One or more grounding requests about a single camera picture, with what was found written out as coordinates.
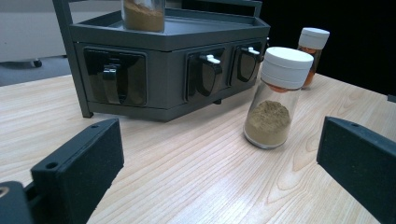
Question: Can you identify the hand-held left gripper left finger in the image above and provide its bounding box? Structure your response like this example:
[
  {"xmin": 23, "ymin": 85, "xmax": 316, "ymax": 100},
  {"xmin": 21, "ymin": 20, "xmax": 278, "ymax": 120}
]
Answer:
[{"xmin": 31, "ymin": 118, "xmax": 125, "ymax": 224}]

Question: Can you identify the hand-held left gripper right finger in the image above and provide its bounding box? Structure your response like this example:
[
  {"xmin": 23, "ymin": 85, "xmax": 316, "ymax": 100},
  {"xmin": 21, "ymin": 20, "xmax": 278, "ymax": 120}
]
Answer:
[{"xmin": 317, "ymin": 116, "xmax": 396, "ymax": 224}]

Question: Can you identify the spice jar with olive powder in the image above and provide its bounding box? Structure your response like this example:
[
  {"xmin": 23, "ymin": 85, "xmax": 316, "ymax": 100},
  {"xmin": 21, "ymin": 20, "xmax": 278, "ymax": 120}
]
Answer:
[{"xmin": 243, "ymin": 46, "xmax": 315, "ymax": 149}]

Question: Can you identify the spice jar with orange powder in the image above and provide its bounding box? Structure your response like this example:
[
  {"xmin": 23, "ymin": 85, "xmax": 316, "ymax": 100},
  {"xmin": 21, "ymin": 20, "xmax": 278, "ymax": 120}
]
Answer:
[{"xmin": 297, "ymin": 27, "xmax": 331, "ymax": 90}]

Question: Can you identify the dark grey spice rack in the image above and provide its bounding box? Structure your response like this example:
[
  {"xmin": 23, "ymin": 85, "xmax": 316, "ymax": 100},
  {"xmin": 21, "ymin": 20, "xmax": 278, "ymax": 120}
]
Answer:
[{"xmin": 51, "ymin": 0, "xmax": 271, "ymax": 123}]

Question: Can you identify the spice jar with brown powder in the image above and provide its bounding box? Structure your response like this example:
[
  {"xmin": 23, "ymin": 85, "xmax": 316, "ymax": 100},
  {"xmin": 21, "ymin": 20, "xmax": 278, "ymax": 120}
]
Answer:
[{"xmin": 120, "ymin": 0, "xmax": 166, "ymax": 34}]

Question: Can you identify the black seasoning box with handle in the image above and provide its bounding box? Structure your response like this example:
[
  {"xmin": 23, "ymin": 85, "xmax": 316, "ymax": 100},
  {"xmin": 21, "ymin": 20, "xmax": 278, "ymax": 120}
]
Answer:
[
  {"xmin": 230, "ymin": 42, "xmax": 263, "ymax": 88},
  {"xmin": 186, "ymin": 48, "xmax": 226, "ymax": 102},
  {"xmin": 83, "ymin": 47, "xmax": 148, "ymax": 107}
]

